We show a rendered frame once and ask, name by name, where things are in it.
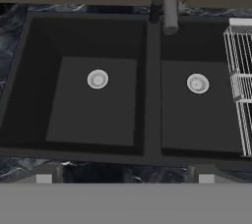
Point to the black double basin sink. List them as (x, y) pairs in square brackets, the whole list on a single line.
[(98, 110)]

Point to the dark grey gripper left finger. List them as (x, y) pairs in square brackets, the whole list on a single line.
[(44, 178)]

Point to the grey sink tap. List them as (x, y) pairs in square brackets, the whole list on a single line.
[(170, 5)]

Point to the grey tap lever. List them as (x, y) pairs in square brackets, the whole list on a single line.
[(185, 0)]

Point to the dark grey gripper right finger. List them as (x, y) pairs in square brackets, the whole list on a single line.
[(206, 178)]

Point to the white round sink drain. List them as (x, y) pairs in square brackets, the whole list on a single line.
[(198, 83), (97, 79)]

